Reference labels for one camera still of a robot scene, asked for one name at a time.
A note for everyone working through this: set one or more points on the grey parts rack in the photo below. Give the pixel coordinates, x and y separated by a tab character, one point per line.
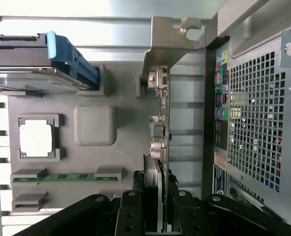
86	157

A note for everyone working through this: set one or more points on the open black PC case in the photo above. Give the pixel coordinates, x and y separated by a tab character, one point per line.
253	110

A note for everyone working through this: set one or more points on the hard disk in blue caddy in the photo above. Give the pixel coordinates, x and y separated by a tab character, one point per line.
25	56

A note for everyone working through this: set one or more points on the silver CPU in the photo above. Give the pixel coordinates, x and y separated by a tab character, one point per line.
36	137

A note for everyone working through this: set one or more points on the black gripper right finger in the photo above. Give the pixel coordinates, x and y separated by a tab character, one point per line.
192	218

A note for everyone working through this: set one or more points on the green RAM stick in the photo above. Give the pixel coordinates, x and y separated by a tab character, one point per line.
62	177

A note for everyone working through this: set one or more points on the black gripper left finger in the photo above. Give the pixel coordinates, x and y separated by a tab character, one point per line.
130	216

